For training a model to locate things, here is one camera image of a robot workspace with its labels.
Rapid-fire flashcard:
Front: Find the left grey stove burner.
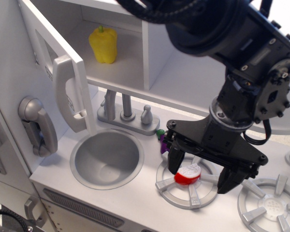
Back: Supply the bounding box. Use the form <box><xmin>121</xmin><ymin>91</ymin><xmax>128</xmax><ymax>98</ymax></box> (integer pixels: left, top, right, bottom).
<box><xmin>156</xmin><ymin>152</ymin><xmax>218</xmax><ymax>210</ymax></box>

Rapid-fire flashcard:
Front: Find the white toy kitchen shelf unit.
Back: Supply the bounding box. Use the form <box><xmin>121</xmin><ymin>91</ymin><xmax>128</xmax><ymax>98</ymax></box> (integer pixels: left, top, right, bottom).
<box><xmin>31</xmin><ymin>0</ymin><xmax>225</xmax><ymax>116</ymax></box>

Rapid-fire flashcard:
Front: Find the purple toy eggplant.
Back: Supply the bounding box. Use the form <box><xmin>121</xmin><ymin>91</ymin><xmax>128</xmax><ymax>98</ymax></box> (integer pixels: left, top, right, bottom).
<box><xmin>156</xmin><ymin>129</ymin><xmax>170</xmax><ymax>154</ymax></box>

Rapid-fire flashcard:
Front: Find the silver toy faucet set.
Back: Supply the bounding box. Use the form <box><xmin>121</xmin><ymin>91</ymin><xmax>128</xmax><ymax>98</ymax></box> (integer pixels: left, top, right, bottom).
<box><xmin>97</xmin><ymin>90</ymin><xmax>160</xmax><ymax>136</ymax></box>

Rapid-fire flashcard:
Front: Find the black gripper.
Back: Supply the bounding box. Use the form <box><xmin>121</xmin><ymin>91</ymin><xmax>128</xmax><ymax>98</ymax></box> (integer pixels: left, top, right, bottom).
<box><xmin>166</xmin><ymin>116</ymin><xmax>268</xmax><ymax>194</ymax></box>

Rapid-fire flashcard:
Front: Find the black braided cable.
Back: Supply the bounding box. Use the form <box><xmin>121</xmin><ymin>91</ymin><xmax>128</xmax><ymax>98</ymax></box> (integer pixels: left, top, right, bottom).
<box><xmin>0</xmin><ymin>209</ymin><xmax>27</xmax><ymax>232</ymax></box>

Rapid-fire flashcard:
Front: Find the red white toy food slice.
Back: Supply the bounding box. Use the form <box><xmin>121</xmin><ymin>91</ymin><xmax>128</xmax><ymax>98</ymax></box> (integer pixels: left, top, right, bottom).
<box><xmin>174</xmin><ymin>163</ymin><xmax>202</xmax><ymax>185</ymax></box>

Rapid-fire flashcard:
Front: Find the round silver toy sink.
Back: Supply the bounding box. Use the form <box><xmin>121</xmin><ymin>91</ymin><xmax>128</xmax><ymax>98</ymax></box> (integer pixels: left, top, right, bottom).
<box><xmin>70</xmin><ymin>129</ymin><xmax>145</xmax><ymax>190</ymax></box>

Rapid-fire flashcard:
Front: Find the white toy microwave door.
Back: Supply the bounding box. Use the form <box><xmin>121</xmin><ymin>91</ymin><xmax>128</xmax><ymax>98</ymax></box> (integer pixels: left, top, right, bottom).
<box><xmin>19</xmin><ymin>0</ymin><xmax>96</xmax><ymax>135</ymax></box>

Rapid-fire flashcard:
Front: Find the grey stove burner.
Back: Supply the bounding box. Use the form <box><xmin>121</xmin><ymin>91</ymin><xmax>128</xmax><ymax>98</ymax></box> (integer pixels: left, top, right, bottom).
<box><xmin>156</xmin><ymin>152</ymin><xmax>218</xmax><ymax>210</ymax></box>
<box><xmin>237</xmin><ymin>174</ymin><xmax>290</xmax><ymax>232</ymax></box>

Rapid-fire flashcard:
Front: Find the right grey stove burner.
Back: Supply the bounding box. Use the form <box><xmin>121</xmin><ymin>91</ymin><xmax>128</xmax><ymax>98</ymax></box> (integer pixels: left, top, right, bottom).
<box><xmin>237</xmin><ymin>174</ymin><xmax>290</xmax><ymax>232</ymax></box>

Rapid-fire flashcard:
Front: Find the grey oven door handle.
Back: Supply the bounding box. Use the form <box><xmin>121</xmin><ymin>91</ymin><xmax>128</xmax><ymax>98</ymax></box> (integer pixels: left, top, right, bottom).
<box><xmin>24</xmin><ymin>196</ymin><xmax>46</xmax><ymax>228</ymax></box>

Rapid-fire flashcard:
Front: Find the grey oven vent grille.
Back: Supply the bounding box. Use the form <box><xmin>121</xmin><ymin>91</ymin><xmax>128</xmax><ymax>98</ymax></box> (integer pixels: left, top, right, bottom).
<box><xmin>43</xmin><ymin>189</ymin><xmax>124</xmax><ymax>228</ymax></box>

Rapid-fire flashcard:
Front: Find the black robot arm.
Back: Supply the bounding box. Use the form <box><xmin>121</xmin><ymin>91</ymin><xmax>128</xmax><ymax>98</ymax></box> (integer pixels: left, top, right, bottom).
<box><xmin>119</xmin><ymin>0</ymin><xmax>290</xmax><ymax>194</ymax></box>

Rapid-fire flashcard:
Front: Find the yellow toy bell pepper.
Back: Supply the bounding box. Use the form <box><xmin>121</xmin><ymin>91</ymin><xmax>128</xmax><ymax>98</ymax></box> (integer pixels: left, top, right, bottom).
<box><xmin>88</xmin><ymin>25</ymin><xmax>117</xmax><ymax>64</ymax></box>

